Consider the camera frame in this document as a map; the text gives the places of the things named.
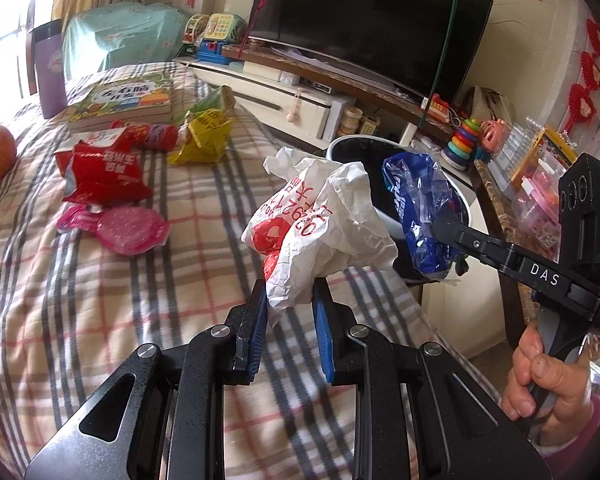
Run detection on blue plastic bag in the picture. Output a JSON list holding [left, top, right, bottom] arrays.
[[382, 152, 468, 281]]

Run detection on white plastic bag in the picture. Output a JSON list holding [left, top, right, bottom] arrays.
[[242, 148, 398, 326]]

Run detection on yellow snack wrapper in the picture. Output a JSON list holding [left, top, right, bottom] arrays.
[[168, 108, 232, 166]]

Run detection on white round trash bin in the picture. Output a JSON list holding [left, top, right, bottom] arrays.
[[324, 134, 477, 281]]

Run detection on person's right hand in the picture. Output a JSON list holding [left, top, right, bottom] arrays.
[[501, 325, 594, 446]]

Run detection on clear plastic storage boxes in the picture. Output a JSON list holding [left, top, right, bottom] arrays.
[[489, 122, 577, 258]]

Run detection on plaid blanket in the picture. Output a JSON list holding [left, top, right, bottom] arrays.
[[0, 62, 502, 480]]

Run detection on red carton box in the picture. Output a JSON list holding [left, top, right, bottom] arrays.
[[54, 127, 132, 177]]

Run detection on red snack tube wrapper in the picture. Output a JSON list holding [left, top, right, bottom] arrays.
[[110, 120, 178, 152]]

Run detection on white TV cabinet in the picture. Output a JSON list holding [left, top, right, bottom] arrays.
[[177, 58, 452, 148]]

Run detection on green children's book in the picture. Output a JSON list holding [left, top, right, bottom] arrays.
[[67, 73, 173, 131]]

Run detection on green snack wrapper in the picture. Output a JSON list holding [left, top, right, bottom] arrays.
[[187, 84, 236, 115]]

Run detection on black flat television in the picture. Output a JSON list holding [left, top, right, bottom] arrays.
[[251, 0, 493, 101]]

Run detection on toy cash register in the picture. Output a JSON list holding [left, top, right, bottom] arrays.
[[178, 13, 247, 65]]

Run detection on teal fabric bundle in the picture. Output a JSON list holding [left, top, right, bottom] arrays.
[[62, 2, 188, 80]]

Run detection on purple thermos cup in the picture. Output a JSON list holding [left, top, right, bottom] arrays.
[[31, 18, 68, 119]]

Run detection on rainbow ring stacker toy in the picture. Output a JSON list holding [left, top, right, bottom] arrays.
[[441, 119, 480, 171]]

